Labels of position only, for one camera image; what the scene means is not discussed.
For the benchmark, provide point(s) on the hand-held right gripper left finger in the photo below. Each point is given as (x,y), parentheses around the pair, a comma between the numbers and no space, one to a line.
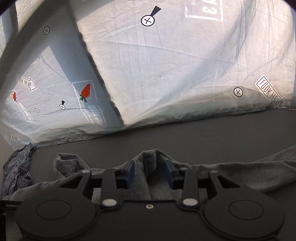
(130,173)

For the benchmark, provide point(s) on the grey zip hoodie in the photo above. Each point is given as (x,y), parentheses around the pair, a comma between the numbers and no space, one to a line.
(254,171)

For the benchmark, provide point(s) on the plaid checked shirt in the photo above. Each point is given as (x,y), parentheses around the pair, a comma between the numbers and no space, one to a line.
(22,172)

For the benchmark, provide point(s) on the light blue t-shirt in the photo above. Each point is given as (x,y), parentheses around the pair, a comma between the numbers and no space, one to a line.
(19,157)

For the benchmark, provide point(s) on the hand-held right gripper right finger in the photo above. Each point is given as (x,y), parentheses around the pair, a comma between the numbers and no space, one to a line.
(168,174)

